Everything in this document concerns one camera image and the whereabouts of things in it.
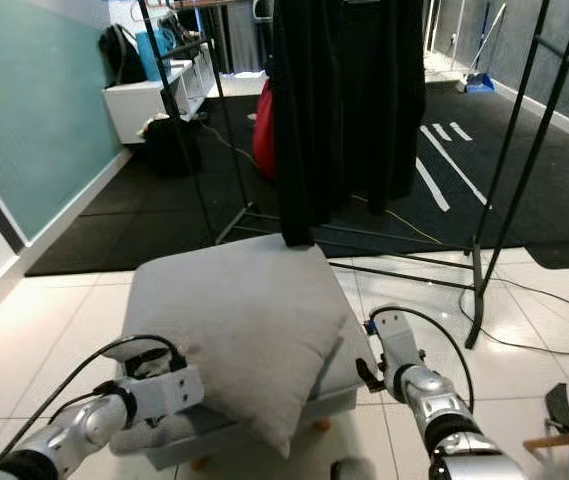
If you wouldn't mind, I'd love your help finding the grey square pillow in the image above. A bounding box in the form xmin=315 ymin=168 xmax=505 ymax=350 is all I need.
xmin=104 ymin=234 xmax=357 ymax=460

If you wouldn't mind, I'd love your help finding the black seat wooden chair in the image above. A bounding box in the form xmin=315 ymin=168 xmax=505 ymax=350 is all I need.
xmin=522 ymin=382 xmax=569 ymax=473

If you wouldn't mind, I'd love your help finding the black metal clothes rack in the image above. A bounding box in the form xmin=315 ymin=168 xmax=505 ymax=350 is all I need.
xmin=136 ymin=0 xmax=569 ymax=351

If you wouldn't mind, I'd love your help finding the black floor bag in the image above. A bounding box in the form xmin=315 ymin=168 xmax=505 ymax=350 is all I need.
xmin=141 ymin=113 xmax=204 ymax=180

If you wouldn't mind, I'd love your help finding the black floor mat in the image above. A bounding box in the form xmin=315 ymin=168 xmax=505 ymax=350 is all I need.
xmin=24 ymin=78 xmax=569 ymax=278

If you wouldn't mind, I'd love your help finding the red bag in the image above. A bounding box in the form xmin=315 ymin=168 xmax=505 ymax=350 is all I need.
xmin=253 ymin=78 xmax=278 ymax=183

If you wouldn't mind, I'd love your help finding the white low shelf bench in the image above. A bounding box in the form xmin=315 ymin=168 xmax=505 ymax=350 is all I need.
xmin=103 ymin=46 xmax=217 ymax=145

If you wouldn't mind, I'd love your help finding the long black hanging garment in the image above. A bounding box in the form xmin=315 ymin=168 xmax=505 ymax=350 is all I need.
xmin=269 ymin=0 xmax=345 ymax=249

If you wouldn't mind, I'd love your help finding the short black hanging garment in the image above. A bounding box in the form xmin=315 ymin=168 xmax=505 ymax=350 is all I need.
xmin=339 ymin=0 xmax=427 ymax=217

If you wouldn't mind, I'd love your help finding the blue tote bag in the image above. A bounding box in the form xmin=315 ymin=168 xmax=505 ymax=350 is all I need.
xmin=135 ymin=29 xmax=176 ymax=83

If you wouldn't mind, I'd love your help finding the black backpack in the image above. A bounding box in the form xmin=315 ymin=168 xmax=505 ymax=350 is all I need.
xmin=98 ymin=24 xmax=147 ymax=87

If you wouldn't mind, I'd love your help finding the blue dustpan with broom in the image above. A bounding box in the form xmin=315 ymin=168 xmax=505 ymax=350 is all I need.
xmin=457 ymin=2 xmax=508 ymax=95

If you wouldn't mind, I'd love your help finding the grey hanging cloth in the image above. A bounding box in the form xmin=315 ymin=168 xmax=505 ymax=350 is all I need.
xmin=223 ymin=4 xmax=271 ymax=74

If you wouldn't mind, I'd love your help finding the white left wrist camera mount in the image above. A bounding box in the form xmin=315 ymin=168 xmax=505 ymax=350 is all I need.
xmin=132 ymin=363 xmax=207 ymax=426

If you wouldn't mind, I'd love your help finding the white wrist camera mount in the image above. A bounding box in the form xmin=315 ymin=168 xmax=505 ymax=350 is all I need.
xmin=132 ymin=363 xmax=207 ymax=426
xmin=369 ymin=308 xmax=425 ymax=387

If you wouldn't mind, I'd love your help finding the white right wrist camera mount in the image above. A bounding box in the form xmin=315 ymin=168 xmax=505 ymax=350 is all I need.
xmin=369 ymin=308 xmax=425 ymax=387

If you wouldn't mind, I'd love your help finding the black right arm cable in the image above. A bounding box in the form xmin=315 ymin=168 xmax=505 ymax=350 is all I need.
xmin=367 ymin=304 xmax=477 ymax=401

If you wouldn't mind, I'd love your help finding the black floor cable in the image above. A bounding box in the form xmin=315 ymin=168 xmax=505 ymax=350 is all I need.
xmin=324 ymin=255 xmax=569 ymax=357

